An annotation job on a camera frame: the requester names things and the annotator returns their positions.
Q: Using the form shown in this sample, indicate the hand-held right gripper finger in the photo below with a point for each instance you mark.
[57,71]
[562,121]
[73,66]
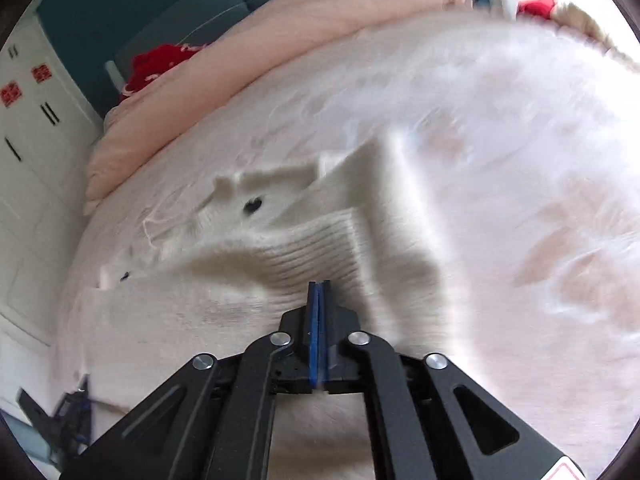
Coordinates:
[312,330]
[325,330]

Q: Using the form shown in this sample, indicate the cream knit sweater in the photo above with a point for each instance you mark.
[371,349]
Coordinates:
[300,240]

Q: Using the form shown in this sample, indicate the fluffy white pink blanket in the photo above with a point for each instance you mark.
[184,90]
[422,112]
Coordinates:
[500,160]

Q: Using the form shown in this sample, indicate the black folding stand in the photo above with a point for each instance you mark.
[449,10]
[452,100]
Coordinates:
[60,420]

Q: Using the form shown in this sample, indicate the pink quilt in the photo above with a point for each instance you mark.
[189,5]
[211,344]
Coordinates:
[280,50]

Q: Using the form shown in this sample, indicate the red pillow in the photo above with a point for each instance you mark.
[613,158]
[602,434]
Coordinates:
[155,67]

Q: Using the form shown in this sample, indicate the white wardrobe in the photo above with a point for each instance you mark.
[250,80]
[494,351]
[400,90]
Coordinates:
[35,170]

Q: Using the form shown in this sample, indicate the teal headboard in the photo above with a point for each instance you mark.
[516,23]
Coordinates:
[165,15]

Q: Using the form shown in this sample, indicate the red cloth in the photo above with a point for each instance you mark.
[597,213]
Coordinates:
[540,4]

